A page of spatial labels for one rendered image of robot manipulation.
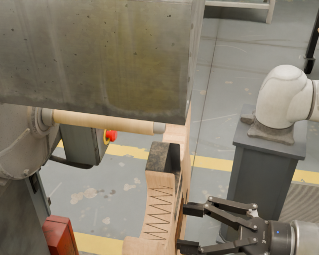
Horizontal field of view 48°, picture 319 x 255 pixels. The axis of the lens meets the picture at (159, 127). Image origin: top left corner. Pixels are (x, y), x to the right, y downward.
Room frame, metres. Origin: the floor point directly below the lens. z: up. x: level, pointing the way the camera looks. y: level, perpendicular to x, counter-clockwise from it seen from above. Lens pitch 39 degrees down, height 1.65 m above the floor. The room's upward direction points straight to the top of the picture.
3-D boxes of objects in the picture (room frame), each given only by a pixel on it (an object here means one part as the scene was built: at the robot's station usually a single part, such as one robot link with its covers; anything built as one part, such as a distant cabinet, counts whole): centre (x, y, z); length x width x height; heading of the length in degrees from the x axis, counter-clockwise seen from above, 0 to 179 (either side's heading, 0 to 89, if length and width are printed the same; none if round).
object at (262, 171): (1.16, -0.46, 0.35); 0.28 x 0.28 x 0.70; 71
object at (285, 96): (1.16, -0.47, 0.87); 0.18 x 0.16 x 0.22; 80
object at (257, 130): (1.16, -0.45, 0.73); 0.22 x 0.18 x 0.06; 71
